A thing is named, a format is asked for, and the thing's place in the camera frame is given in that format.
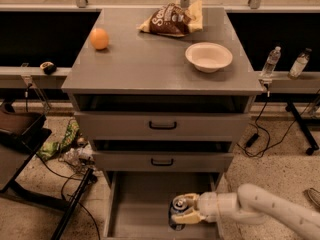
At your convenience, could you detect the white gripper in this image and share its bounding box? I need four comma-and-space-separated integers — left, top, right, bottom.
171, 192, 219, 224

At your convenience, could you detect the blue pepsi can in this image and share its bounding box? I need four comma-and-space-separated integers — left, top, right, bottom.
168, 197, 188, 231

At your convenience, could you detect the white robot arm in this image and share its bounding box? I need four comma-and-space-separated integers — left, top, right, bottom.
168, 183, 320, 240

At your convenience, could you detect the grey bottom drawer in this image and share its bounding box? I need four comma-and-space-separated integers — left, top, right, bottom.
103, 172, 223, 240

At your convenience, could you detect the grey drawer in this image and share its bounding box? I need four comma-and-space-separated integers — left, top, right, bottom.
93, 151, 233, 172
75, 112, 249, 142
103, 172, 223, 240

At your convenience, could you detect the grey middle drawer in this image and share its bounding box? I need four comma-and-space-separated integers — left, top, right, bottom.
93, 151, 233, 172

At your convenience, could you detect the grey drawer cabinet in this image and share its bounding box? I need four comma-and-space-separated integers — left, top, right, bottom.
61, 7, 264, 185

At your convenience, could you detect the grey top drawer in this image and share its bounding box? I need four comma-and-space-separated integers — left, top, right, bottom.
75, 112, 249, 142

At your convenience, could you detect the shoe on floor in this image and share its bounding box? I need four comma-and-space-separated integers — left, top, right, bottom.
304, 188, 320, 208

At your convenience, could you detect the crumpled clear plastic bottle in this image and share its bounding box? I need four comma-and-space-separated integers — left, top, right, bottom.
59, 148, 95, 173

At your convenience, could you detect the black table leg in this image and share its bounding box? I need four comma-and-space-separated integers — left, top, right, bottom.
286, 100, 320, 156

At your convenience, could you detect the white paper bowl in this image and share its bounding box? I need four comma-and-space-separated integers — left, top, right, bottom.
185, 42, 233, 73

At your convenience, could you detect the green snack bag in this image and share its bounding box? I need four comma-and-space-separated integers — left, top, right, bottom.
36, 119, 79, 161

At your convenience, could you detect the clear water bottle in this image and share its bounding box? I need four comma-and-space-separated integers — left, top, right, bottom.
261, 46, 281, 78

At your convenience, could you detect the clear bottle dark cap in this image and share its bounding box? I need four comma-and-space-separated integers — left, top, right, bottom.
288, 48, 312, 79

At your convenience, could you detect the dark brown tray cart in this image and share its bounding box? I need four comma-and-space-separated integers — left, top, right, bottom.
0, 102, 93, 240

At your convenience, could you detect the brown chip bag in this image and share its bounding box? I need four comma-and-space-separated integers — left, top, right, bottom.
138, 0, 203, 37

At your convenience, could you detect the orange fruit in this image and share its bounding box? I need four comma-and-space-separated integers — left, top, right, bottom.
89, 28, 109, 50

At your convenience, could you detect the small black yellow object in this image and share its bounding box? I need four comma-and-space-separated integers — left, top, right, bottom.
40, 61, 57, 75

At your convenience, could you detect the black power cable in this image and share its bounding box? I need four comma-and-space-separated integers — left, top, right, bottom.
236, 83, 320, 159

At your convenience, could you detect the black floor cable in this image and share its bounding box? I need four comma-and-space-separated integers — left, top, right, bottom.
34, 153, 102, 240

